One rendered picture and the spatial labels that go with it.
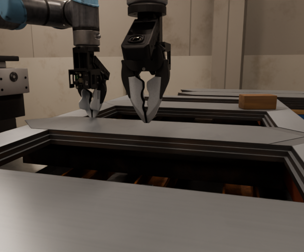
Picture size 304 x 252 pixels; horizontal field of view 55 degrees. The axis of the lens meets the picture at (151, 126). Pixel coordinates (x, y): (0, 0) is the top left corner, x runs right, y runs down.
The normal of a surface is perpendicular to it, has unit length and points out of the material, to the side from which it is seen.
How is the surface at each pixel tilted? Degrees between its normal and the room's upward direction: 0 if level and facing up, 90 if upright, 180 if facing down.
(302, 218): 0
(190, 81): 90
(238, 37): 90
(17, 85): 90
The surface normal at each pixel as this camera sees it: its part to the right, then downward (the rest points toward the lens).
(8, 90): 0.92, 0.08
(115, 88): -0.40, 0.19
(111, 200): 0.00, -0.98
